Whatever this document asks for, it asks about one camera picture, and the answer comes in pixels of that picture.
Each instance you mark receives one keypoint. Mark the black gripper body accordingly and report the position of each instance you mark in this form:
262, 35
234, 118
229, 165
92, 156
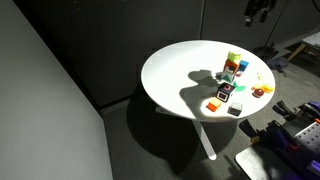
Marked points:
260, 5

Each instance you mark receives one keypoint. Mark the light green building block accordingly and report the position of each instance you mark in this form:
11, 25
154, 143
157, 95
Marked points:
234, 57

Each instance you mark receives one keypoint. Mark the blue building block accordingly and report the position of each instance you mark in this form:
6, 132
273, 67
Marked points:
244, 65

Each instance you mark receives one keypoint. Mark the orange fabric dice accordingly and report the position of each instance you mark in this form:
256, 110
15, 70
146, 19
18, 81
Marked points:
230, 68

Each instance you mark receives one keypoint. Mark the pink building block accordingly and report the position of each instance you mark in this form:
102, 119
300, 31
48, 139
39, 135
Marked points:
238, 74

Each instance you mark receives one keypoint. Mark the teal green building block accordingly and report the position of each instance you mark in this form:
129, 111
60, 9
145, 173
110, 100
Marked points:
240, 87

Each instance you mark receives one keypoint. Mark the grey building block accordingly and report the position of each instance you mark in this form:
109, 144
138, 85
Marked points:
235, 109

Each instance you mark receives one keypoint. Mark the orange building block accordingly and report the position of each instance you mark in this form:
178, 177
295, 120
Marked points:
213, 104

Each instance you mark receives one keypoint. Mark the dark bag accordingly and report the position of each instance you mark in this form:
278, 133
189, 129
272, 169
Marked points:
276, 63

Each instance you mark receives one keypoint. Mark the wooden bench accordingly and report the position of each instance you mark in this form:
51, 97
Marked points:
305, 46

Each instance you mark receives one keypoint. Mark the dark red plum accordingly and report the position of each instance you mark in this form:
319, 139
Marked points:
258, 92

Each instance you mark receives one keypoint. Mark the black fabric cube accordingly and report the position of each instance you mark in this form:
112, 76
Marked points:
225, 92

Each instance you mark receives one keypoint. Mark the black spring clamp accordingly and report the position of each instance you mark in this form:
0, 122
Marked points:
285, 110

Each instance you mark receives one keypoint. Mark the purple clamp with orange tip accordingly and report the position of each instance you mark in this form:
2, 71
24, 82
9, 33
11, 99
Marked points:
283, 135

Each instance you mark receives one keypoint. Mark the perforated metal plate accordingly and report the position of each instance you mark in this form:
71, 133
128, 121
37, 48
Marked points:
308, 133

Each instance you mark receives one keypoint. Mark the white table leg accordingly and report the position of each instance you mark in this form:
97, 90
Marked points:
204, 138

